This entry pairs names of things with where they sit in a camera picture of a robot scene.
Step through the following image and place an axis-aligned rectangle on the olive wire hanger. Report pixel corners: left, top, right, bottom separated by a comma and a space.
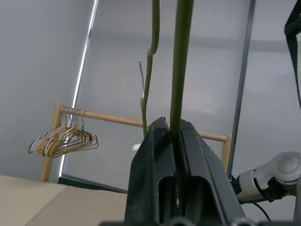
49, 111, 99, 158

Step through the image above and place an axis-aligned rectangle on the orange wire hanger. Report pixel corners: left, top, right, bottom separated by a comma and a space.
37, 111, 86, 158

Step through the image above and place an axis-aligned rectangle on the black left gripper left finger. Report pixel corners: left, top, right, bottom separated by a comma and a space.
124, 116, 177, 223

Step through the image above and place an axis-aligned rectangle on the bunch of wire hangers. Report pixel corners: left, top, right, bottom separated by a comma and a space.
28, 110, 82, 155

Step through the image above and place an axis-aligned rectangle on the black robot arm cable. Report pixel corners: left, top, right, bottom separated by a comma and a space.
239, 200, 271, 222

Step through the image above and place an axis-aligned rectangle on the green wire hanger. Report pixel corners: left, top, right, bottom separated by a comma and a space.
140, 0, 195, 138

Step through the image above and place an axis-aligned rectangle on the dark robot body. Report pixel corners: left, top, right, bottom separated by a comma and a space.
284, 0, 301, 107

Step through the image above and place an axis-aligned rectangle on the wooden clothes rack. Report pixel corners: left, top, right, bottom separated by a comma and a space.
39, 101, 232, 182

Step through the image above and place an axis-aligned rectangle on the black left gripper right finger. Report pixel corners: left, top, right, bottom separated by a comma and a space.
175, 119, 246, 223

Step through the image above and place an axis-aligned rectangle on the grey roller blind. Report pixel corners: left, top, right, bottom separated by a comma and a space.
58, 0, 250, 186

